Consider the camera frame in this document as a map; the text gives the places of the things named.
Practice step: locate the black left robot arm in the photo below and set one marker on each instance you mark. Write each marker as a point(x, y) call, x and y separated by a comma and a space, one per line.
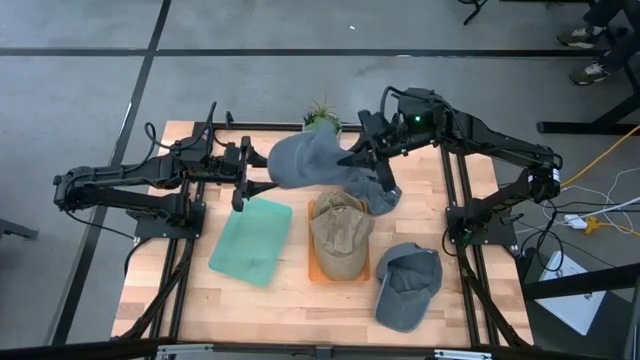
point(120, 172)

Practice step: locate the orange plastic tray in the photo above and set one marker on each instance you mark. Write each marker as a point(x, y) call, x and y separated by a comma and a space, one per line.
point(311, 272)

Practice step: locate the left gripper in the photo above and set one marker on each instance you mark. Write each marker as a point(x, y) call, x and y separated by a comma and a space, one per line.
point(235, 165)

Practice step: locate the beige baseball cap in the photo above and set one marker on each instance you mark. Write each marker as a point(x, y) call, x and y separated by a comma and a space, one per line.
point(342, 245)
point(335, 200)

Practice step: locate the black furniture foot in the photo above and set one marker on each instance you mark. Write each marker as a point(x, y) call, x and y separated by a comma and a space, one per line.
point(15, 229)

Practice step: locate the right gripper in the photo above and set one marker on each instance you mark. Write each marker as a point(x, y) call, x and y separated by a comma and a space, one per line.
point(385, 140)

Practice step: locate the yellow plug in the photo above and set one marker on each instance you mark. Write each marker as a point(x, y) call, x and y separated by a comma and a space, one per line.
point(592, 225)

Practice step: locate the green plastic tray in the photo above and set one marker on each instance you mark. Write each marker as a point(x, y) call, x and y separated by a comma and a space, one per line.
point(250, 240)

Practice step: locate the black desk frame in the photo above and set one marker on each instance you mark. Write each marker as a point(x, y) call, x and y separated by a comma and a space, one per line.
point(575, 127)

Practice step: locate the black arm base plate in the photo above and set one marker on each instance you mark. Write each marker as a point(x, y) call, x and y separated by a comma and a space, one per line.
point(150, 227)
point(500, 235)

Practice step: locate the white flat box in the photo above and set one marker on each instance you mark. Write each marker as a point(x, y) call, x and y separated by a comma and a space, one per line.
point(575, 305)

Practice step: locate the potted green succulent plant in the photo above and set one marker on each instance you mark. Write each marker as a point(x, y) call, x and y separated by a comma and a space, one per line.
point(327, 122)

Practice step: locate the black metal beam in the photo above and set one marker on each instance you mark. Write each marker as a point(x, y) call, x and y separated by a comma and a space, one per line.
point(575, 286)

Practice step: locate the person's leg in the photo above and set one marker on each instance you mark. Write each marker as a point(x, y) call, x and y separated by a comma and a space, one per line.
point(600, 15)
point(622, 50)

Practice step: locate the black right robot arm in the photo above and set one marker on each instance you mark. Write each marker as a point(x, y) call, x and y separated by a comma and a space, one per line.
point(490, 137)

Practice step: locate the silver metal bracket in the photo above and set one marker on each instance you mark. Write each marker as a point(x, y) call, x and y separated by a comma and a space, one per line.
point(462, 355)
point(185, 352)

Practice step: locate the black aluminium crossbar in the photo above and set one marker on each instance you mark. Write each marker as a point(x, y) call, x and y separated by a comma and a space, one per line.
point(75, 350)

